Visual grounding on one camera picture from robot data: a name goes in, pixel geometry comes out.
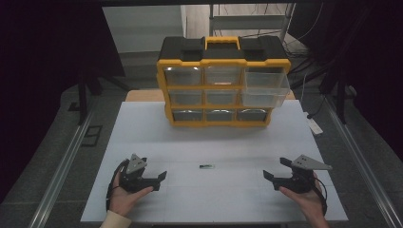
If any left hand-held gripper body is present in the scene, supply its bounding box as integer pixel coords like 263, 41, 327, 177
118, 153, 160, 194

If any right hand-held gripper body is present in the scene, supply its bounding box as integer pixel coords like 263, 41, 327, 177
273, 154, 334, 194

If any person's left hand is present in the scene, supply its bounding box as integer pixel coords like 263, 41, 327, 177
108, 172, 155, 219

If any person's right hand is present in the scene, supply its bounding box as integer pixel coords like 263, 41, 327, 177
278, 172, 327, 220

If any white power strip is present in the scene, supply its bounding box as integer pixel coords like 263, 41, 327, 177
304, 111, 324, 137

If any clear plastic organizer drawer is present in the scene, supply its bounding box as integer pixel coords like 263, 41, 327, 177
240, 71, 291, 108

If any grid of clear drawers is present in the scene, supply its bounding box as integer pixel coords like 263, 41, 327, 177
163, 66, 269, 123

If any black stand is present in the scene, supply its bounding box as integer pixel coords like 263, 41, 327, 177
67, 66, 129, 126
318, 67, 357, 125

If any yellow and black organizer cabinet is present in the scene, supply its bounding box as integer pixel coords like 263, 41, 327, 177
156, 35, 292, 128

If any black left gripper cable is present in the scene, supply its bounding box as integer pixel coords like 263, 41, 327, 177
106, 159, 129, 212

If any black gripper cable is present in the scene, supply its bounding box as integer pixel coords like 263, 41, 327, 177
313, 177, 329, 217
106, 159, 129, 212

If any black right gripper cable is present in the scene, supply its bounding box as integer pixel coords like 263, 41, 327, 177
313, 177, 329, 217

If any black power cable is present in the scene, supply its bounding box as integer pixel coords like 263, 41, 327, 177
306, 94, 328, 120

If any metal floor rail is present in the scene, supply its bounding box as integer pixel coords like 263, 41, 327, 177
325, 96, 403, 228
28, 108, 94, 228

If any bundle of black floor cables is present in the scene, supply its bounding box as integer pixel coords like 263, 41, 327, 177
283, 39, 321, 90

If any metal shelf frame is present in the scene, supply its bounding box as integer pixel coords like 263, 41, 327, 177
208, 3, 297, 43

